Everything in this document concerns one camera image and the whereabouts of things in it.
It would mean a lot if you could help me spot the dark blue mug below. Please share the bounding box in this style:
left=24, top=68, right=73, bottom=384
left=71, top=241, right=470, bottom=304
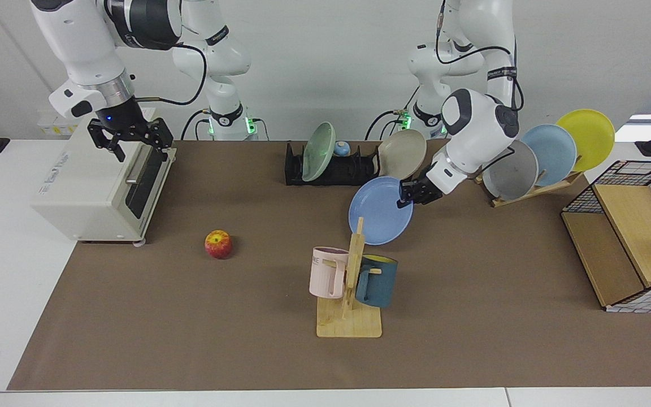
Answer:
left=355, top=254, right=398, bottom=309

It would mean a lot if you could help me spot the beige plate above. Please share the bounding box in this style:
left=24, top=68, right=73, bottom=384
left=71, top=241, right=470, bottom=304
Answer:
left=377, top=129, right=427, bottom=179

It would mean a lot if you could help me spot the yellow plate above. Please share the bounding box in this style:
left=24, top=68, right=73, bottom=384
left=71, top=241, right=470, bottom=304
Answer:
left=555, top=109, right=615, bottom=172

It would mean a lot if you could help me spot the grey plate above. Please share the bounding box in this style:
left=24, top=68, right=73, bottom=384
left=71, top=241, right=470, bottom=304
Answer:
left=481, top=140, right=539, bottom=201

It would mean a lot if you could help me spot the light blue plate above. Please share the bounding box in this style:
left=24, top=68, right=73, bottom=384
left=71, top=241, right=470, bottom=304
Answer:
left=520, top=124, right=578, bottom=187

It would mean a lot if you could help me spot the black dish rack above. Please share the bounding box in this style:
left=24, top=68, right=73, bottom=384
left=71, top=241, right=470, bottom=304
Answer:
left=285, top=141, right=385, bottom=187

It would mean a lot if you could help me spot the pink mug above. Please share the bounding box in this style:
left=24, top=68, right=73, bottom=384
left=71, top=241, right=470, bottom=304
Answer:
left=309, top=246, right=350, bottom=299

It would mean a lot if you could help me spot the pale toaster oven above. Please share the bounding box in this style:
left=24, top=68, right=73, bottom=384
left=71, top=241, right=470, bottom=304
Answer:
left=31, top=107, right=176, bottom=245

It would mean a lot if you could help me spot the wooden dish rack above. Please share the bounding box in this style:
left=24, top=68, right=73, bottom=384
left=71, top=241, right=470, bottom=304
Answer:
left=475, top=170, right=584, bottom=208

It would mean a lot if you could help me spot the wire basket with wooden floor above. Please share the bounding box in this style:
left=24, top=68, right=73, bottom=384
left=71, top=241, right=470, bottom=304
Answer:
left=561, top=160, right=651, bottom=313

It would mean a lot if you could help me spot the red yellow apple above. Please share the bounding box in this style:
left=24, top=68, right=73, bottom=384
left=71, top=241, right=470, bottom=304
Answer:
left=205, top=230, right=233, bottom=260

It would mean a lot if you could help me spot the white box with yellow labels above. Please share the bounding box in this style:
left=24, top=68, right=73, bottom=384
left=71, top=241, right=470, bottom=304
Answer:
left=37, top=110, right=77, bottom=137

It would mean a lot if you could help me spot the black base cable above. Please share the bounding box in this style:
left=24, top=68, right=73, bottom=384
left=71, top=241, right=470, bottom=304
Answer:
left=181, top=109, right=213, bottom=141
left=364, top=88, right=420, bottom=141

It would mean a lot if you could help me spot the pale green plate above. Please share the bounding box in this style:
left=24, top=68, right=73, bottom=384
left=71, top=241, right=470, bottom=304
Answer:
left=302, top=122, right=336, bottom=183

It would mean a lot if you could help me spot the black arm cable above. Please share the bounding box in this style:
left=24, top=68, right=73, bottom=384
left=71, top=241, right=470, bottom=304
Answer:
left=435, top=0, right=525, bottom=170
left=133, top=44, right=208, bottom=107

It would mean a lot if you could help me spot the brown table cloth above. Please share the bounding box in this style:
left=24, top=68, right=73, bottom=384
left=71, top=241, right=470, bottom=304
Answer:
left=7, top=140, right=651, bottom=391

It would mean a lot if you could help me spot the wooden cup stand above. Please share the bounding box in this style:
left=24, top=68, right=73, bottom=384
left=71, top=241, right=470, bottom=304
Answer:
left=316, top=217, right=383, bottom=339

